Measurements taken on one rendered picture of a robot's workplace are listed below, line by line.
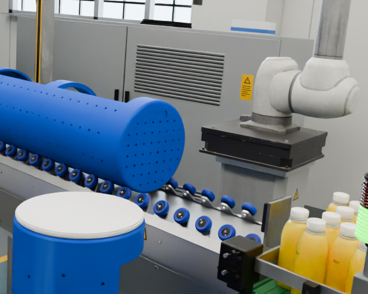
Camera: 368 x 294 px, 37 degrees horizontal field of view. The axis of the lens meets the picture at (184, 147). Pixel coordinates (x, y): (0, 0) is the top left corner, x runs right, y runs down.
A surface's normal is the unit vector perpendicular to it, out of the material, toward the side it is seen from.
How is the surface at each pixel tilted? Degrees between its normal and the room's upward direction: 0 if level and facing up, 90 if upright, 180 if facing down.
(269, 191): 90
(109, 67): 90
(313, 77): 87
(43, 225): 0
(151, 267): 109
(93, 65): 90
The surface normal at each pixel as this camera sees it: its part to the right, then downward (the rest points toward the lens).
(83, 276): 0.26, 0.22
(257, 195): -0.55, 0.13
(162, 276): -0.65, 0.42
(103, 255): 0.47, 0.22
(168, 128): 0.75, 0.21
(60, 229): 0.09, -0.97
